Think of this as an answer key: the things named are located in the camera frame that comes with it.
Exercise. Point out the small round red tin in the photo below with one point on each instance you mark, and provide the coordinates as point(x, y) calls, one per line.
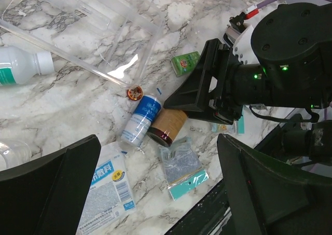
point(135, 93)

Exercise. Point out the teal clear swab packet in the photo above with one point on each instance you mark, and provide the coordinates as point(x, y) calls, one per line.
point(182, 168)

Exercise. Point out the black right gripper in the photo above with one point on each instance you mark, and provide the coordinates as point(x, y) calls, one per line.
point(221, 81)

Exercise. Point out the brown bottle orange cap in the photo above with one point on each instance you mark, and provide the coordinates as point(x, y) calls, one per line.
point(166, 126)

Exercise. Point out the clear bandage packet teal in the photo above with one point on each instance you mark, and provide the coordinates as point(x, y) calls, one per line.
point(238, 126)

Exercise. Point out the white blue gauze packet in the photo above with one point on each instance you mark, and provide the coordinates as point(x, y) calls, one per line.
point(110, 196)

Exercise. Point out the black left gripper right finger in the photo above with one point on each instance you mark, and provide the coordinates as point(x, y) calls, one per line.
point(267, 196)

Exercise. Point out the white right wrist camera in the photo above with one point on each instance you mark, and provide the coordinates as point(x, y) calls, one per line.
point(238, 35)

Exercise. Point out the white bottle green label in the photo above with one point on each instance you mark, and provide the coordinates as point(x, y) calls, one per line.
point(19, 66)

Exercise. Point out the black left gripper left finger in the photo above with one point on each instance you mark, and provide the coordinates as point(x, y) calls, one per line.
point(47, 195)

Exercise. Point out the clear small bottle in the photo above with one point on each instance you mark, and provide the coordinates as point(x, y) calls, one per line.
point(14, 153)

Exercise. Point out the black mounting rail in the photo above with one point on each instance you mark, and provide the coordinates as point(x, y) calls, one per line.
point(212, 214)

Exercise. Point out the green medicine box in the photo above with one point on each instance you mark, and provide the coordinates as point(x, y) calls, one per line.
point(184, 64)

